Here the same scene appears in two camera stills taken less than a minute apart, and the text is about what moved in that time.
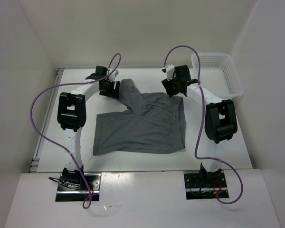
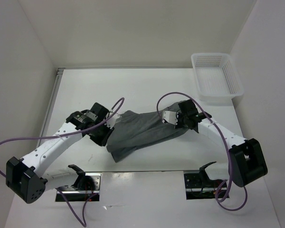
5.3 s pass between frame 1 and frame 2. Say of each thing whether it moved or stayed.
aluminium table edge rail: stayed
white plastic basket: stayed
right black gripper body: moved
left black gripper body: moved
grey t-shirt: moved
